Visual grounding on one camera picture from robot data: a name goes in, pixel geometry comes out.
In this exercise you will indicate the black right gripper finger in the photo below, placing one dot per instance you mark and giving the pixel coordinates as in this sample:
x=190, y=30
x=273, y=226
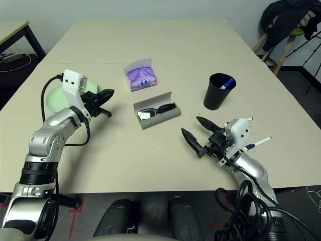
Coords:
x=191, y=141
x=208, y=125

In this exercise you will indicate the grey robot right leg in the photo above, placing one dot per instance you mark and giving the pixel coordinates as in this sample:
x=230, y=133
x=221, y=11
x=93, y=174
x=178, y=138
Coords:
x=186, y=221

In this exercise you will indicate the beige side table black frame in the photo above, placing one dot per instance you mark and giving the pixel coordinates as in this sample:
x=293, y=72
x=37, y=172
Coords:
x=10, y=28

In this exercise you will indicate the blue marker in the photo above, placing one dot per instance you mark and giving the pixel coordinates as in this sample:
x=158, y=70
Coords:
x=228, y=82

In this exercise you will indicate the grey robot torso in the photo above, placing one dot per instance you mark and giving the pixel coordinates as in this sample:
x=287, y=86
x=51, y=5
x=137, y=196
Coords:
x=135, y=238

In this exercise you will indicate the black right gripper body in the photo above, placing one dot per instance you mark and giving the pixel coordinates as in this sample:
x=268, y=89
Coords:
x=215, y=145

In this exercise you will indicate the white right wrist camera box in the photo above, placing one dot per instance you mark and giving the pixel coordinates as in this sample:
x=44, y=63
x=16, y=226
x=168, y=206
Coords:
x=239, y=133

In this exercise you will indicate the black cup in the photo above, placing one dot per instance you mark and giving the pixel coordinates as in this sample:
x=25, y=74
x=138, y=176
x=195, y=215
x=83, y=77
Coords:
x=214, y=99

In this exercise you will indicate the black tripod stand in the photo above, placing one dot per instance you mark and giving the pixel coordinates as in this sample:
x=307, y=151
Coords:
x=302, y=45

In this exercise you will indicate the purple tissue pack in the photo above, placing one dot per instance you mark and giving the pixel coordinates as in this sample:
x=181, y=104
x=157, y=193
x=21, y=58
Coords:
x=141, y=77

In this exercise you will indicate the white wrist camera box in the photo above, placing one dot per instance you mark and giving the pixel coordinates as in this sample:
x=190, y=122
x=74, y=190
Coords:
x=71, y=85
x=239, y=133

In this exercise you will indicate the grey robot left leg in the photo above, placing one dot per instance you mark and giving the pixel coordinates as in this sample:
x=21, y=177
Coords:
x=115, y=218

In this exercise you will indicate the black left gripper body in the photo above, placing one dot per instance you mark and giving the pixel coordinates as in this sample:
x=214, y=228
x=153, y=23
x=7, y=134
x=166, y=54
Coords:
x=91, y=103

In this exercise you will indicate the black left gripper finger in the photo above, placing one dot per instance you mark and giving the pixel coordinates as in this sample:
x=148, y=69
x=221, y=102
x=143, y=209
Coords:
x=106, y=93
x=102, y=101

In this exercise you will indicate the grey robot leg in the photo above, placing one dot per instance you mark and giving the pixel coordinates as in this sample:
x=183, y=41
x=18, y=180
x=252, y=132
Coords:
x=115, y=218
x=186, y=221

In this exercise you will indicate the black table foot bar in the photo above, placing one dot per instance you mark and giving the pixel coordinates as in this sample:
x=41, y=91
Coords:
x=72, y=200

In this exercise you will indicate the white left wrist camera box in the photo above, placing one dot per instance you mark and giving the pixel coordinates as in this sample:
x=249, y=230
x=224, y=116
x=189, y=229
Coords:
x=71, y=85

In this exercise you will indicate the white pen blue cap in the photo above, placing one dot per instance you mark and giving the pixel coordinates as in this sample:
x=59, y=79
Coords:
x=262, y=142

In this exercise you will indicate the light green plate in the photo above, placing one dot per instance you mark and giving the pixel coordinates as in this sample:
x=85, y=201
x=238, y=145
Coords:
x=56, y=100

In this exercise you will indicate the grey power strip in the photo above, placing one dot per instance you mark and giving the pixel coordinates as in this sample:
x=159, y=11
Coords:
x=11, y=57

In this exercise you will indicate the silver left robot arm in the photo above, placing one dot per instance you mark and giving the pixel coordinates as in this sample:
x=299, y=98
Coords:
x=45, y=140

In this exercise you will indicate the black sunglasses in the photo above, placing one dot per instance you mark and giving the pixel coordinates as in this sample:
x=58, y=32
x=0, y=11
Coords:
x=163, y=108

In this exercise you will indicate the black jacket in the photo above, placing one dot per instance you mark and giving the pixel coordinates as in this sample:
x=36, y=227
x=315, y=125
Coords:
x=283, y=17

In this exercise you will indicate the grey glasses case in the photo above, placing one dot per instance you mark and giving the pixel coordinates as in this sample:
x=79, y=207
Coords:
x=160, y=120

